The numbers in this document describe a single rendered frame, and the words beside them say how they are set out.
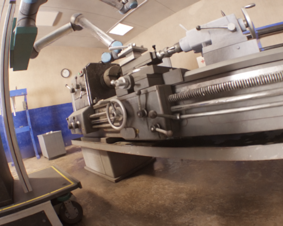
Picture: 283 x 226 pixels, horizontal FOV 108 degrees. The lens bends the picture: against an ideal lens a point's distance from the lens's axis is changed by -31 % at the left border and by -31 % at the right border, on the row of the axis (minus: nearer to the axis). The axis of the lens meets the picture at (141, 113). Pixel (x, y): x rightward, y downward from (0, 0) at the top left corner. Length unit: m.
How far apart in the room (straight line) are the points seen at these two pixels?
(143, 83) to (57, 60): 4.72
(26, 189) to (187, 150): 1.02
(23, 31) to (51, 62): 4.26
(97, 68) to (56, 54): 3.79
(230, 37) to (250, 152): 0.63
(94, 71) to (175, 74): 1.11
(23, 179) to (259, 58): 1.48
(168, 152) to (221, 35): 0.75
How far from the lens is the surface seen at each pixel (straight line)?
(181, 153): 0.78
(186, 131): 0.93
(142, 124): 0.89
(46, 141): 3.43
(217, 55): 0.91
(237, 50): 0.89
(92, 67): 1.78
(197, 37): 1.05
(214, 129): 0.86
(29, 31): 1.11
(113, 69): 1.66
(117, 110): 0.95
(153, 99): 0.81
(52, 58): 5.40
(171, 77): 0.89
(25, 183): 1.12
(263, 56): 0.78
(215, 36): 0.99
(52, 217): 1.03
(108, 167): 1.63
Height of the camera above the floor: 0.70
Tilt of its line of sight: 2 degrees down
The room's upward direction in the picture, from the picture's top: 12 degrees counter-clockwise
